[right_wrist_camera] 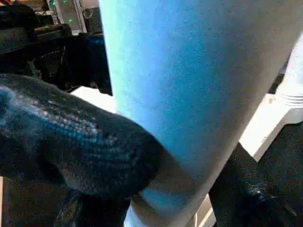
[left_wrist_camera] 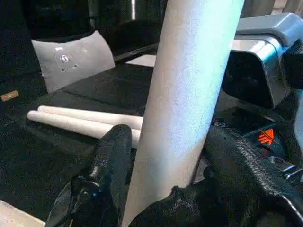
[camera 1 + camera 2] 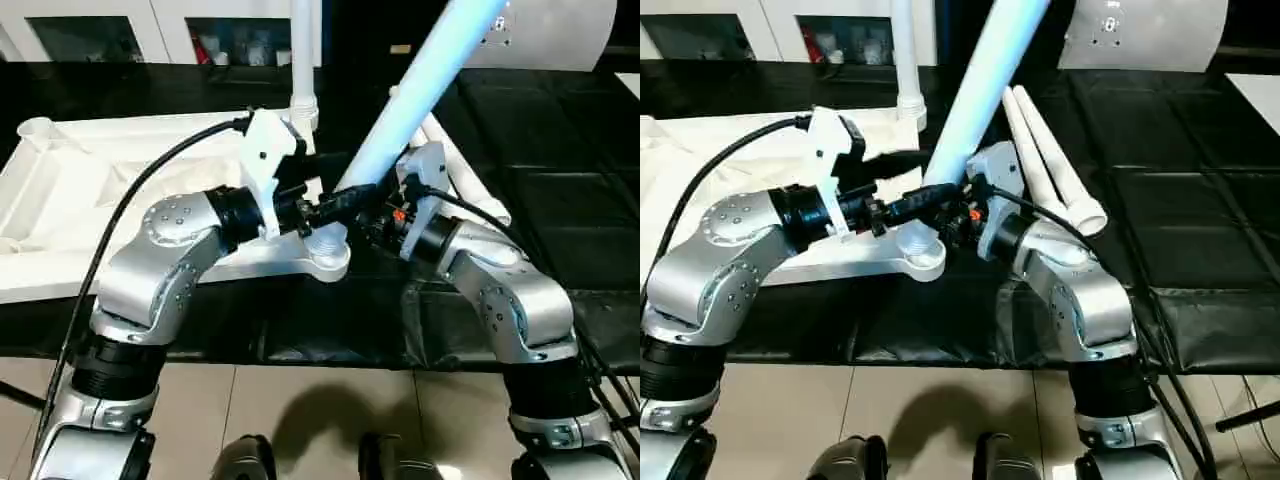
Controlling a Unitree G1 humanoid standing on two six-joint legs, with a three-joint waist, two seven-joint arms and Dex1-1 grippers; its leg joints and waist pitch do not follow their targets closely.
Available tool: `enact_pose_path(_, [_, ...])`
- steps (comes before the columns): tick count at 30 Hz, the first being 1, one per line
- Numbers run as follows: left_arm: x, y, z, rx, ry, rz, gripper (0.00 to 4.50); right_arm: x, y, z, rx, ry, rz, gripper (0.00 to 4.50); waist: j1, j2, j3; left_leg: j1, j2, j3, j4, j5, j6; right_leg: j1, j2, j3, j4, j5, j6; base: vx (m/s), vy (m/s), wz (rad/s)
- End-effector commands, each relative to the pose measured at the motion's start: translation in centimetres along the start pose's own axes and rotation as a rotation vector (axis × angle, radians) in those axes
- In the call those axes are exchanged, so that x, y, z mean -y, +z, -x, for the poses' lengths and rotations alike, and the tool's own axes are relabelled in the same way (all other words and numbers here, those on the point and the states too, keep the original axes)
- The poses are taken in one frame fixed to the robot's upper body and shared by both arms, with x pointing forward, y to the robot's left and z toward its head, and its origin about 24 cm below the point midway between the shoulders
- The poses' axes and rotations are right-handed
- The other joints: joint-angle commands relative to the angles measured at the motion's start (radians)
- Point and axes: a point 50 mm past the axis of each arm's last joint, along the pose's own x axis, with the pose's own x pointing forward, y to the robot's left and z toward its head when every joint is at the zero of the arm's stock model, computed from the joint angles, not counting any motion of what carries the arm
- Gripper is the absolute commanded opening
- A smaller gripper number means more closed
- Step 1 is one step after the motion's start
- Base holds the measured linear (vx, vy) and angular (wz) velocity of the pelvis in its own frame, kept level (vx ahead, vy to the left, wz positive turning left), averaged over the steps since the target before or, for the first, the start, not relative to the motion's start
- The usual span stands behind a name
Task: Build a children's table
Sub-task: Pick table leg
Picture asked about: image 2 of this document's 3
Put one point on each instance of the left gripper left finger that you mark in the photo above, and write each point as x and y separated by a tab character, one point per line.
104	165

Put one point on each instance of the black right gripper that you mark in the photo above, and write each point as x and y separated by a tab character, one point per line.
277	144

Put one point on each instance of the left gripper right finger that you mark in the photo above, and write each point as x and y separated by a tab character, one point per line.
248	170

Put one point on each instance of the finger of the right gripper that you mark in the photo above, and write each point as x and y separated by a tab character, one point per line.
184	208

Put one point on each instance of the white plastic table top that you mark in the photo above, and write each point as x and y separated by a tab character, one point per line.
14	215

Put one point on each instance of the black padded work mat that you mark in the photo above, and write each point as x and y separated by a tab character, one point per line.
71	146

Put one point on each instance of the grey printed cushion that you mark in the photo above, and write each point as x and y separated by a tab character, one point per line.
73	59

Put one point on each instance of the black cabinet with gold label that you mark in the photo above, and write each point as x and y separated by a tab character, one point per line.
14	47

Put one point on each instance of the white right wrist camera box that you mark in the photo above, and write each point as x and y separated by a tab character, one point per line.
265	47

